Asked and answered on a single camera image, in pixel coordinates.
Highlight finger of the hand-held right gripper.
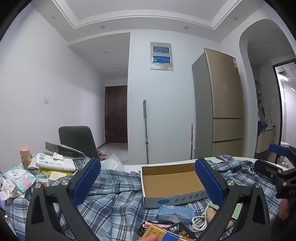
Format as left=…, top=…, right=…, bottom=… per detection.
left=269, top=143, right=290, bottom=158
left=254, top=159, right=289, bottom=180

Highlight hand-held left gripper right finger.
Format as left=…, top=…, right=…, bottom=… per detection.
left=194, top=157, right=271, bottom=241

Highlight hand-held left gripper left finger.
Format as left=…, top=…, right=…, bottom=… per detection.
left=25, top=157, right=102, bottom=241

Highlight cardboard box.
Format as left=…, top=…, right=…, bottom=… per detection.
left=141, top=162, right=210, bottom=208

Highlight blue tissue pack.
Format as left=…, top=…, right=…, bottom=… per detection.
left=155, top=204, right=196, bottom=224

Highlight person's right hand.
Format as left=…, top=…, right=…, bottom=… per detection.
left=279, top=198, right=293, bottom=220

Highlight beige vanity cabinet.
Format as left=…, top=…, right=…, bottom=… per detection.
left=255, top=126, right=278, bottom=153

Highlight yellow sticky notes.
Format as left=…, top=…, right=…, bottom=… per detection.
left=48, top=171, right=67, bottom=181

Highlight white tissue box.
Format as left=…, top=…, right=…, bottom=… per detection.
left=36, top=152, right=77, bottom=172

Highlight clear plastic bag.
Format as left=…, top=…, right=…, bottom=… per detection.
left=100, top=153, right=126, bottom=172

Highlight grey bag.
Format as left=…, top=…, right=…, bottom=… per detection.
left=44, top=142, right=87, bottom=160

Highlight blue plaid cloth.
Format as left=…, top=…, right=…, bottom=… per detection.
left=5, top=155, right=296, bottom=241

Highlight pale green card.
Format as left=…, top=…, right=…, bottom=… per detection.
left=231, top=203, right=243, bottom=220

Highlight dark grey chair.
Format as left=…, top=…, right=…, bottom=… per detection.
left=58, top=126, right=99, bottom=159

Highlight black green packet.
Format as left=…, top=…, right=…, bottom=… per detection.
left=166, top=221, right=193, bottom=238

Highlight pastel wet wipes pack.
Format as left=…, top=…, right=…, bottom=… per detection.
left=3, top=169, right=37, bottom=193

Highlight yellow flat box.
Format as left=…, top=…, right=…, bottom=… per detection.
left=141, top=224, right=196, bottom=241

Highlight dark brown door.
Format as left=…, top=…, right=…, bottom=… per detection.
left=105, top=85, right=128, bottom=144

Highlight gold refrigerator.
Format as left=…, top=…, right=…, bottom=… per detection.
left=191, top=48, right=245, bottom=160

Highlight crumpled white tissue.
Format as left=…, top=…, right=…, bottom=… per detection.
left=0, top=177, right=15, bottom=201

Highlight grey electrical panel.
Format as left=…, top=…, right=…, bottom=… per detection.
left=150, top=42, right=174, bottom=71

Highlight white charging cable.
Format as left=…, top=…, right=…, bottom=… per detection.
left=191, top=201, right=219, bottom=232

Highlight white pink mop handle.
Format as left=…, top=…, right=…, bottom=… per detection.
left=190, top=123, right=194, bottom=160

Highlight grey mop handle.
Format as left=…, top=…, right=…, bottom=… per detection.
left=143, top=100, right=149, bottom=164

